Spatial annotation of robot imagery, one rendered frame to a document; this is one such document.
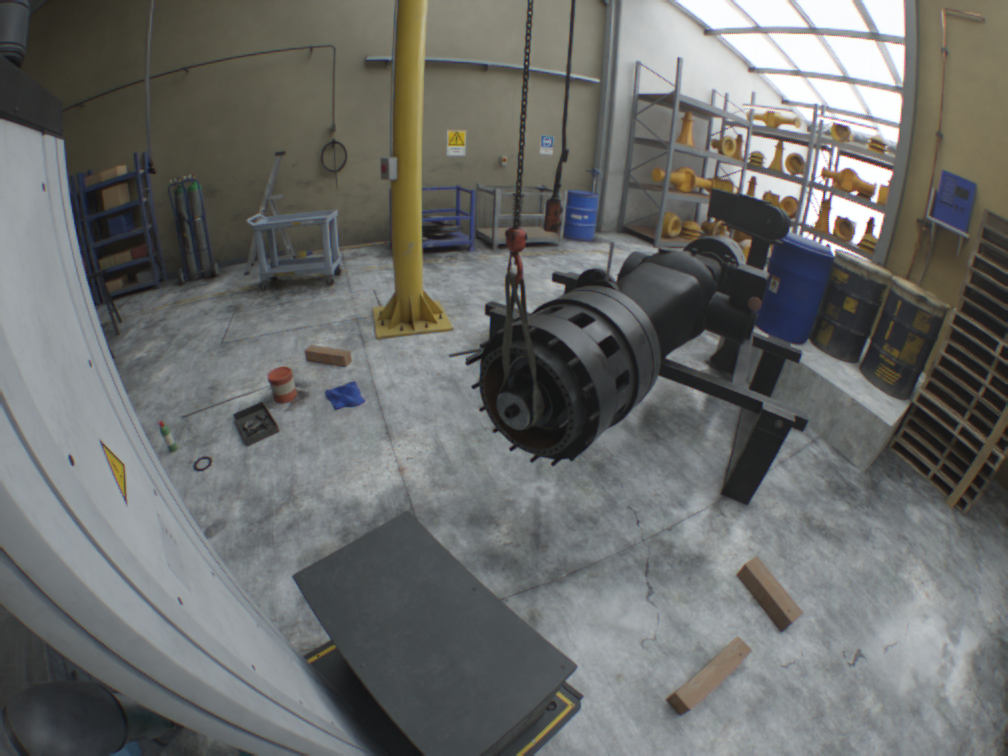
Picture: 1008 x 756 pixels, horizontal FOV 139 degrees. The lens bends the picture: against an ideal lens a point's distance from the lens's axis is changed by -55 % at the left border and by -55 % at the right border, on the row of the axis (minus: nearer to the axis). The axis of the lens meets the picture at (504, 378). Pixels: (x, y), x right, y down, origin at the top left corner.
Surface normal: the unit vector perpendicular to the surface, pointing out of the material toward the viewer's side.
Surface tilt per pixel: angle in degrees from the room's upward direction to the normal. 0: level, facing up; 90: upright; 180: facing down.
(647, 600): 0
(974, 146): 90
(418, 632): 0
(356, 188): 90
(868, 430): 90
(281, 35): 90
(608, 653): 0
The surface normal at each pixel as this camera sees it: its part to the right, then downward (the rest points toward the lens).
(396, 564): 0.05, -0.84
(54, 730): 0.76, -0.65
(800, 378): -0.91, 0.18
